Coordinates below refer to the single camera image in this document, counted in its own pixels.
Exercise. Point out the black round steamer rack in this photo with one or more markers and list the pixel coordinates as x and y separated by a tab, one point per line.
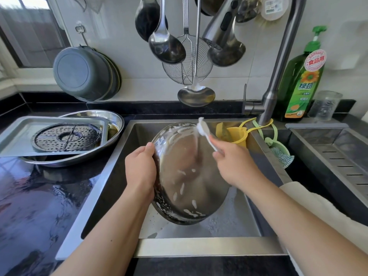
66	138

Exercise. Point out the person's left hand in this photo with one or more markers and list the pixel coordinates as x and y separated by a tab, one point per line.
142	169

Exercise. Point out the steel wall hook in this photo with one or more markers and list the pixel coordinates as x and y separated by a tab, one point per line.
82	32

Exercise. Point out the clear plastic cup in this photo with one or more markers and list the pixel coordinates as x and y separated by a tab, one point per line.
325	106

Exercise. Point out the person's left forearm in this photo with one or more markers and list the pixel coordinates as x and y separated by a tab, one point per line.
100	241

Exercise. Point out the round steel basin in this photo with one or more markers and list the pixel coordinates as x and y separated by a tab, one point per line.
117	124

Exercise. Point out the steel gooseneck faucet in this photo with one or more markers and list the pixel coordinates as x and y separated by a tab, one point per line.
284	60

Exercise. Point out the steel soup ladle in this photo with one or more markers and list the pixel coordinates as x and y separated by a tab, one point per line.
167	48

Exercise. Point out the person's right forearm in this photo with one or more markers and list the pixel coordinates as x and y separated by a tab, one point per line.
310	227

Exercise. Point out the yellow hanging sink cup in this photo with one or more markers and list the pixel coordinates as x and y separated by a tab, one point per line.
237	135

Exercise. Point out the white cleaning brush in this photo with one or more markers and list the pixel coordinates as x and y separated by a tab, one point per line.
202	128

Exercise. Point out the grey hanging basin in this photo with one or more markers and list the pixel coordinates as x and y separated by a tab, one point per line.
81	73

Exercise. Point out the dark green hanging basin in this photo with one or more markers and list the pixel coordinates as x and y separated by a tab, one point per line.
118	76

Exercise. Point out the steel sink drain tray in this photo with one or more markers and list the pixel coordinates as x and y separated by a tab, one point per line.
339	163

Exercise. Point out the white dish brush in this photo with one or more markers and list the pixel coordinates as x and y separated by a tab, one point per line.
275	7

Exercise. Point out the round steel pan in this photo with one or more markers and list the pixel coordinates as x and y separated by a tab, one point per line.
190	175

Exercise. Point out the green dish soap bottle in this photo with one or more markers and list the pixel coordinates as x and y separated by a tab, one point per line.
302	86

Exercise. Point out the white dish rag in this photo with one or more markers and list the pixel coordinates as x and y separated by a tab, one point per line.
328	209

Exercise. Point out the green hanging sponge holder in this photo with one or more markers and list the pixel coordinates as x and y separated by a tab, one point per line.
279	152

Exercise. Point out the hanging steel ladles and skimmer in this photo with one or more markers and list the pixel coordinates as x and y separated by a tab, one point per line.
148	20

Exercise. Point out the stainless steel sink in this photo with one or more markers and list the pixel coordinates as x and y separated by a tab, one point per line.
100	186

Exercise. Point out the rectangular steel tray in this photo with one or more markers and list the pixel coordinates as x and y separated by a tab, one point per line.
17	138

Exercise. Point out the person's right hand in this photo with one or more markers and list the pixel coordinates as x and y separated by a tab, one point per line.
236	163

